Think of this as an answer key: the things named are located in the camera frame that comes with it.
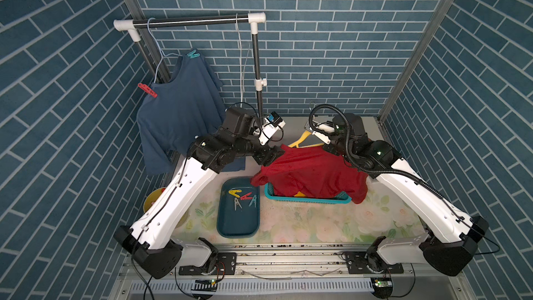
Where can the white wire hanger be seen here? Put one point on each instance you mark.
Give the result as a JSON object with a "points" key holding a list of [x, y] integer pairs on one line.
{"points": [[242, 61]]}

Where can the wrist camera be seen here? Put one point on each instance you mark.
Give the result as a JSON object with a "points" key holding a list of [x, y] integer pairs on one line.
{"points": [[323, 132], [271, 124]]}

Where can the teal plastic basket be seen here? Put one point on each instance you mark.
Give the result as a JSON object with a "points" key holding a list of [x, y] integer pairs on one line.
{"points": [[341, 198]]}

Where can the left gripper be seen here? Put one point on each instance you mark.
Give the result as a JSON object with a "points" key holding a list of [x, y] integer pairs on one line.
{"points": [[266, 155]]}

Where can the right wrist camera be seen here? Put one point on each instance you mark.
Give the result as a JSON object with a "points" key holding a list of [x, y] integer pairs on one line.
{"points": [[323, 132]]}

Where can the dark teal tray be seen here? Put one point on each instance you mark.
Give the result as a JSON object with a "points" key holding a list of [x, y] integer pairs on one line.
{"points": [[243, 223]]}

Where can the red t-shirt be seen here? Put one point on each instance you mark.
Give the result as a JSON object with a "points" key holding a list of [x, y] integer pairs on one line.
{"points": [[313, 172]]}

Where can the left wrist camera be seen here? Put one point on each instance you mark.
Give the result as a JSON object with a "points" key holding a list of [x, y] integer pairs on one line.
{"points": [[271, 124]]}

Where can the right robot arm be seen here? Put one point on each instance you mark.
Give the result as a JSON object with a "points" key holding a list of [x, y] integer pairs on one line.
{"points": [[451, 237]]}

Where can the blue grey t-shirt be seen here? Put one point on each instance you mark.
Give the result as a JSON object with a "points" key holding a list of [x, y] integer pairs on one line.
{"points": [[188, 106]]}

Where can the yellow clothespin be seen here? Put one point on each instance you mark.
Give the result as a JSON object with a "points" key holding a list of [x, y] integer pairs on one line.
{"points": [[235, 193]]}

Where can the grey clothespin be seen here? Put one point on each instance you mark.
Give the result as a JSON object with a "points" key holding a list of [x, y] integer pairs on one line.
{"points": [[237, 204]]}

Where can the metal clothes rack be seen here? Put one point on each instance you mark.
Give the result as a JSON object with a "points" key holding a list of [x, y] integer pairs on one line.
{"points": [[253, 19]]}

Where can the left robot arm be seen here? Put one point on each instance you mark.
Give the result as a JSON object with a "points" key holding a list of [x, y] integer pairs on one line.
{"points": [[149, 239]]}

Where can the yellow bowl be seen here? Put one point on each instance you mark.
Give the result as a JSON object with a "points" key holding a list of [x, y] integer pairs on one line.
{"points": [[154, 196]]}

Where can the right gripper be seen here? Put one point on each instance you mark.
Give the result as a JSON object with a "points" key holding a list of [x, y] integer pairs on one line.
{"points": [[327, 148]]}

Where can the light blue wire hanger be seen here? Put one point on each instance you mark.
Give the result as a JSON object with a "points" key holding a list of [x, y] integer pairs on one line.
{"points": [[162, 54]]}

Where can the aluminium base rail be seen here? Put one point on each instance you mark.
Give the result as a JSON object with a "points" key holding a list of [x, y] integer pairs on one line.
{"points": [[320, 271]]}

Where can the yellow plastic hanger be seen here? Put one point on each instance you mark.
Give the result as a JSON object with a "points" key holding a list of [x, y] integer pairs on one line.
{"points": [[306, 141]]}

